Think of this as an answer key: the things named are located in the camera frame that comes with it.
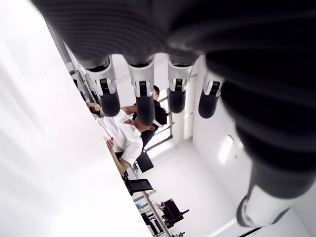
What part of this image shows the black tripod machine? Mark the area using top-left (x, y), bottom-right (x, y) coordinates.
top-left (161, 198), bottom-right (190, 227)

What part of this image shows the person in white shirt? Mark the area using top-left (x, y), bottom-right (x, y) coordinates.
top-left (97, 107), bottom-right (168, 177)

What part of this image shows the person with bare face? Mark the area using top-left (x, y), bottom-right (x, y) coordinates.
top-left (85, 101), bottom-right (104, 118)

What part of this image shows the rectangular ceiling light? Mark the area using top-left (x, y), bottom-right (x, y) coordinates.
top-left (218, 134), bottom-right (234, 163)

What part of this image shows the metal frame rail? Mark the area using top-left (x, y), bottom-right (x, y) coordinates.
top-left (128, 170), bottom-right (173, 237)

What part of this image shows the black square panel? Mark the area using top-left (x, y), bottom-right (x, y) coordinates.
top-left (137, 152), bottom-right (154, 173)

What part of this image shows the person in black shirt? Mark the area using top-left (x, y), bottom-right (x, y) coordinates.
top-left (122, 84), bottom-right (171, 152)

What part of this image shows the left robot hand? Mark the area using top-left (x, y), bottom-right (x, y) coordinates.
top-left (32, 0), bottom-right (316, 228)

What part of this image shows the black monitor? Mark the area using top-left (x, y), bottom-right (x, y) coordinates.
top-left (125, 179), bottom-right (156, 196)

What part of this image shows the window with dark frame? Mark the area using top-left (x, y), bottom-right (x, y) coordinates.
top-left (143, 71), bottom-right (198, 152)

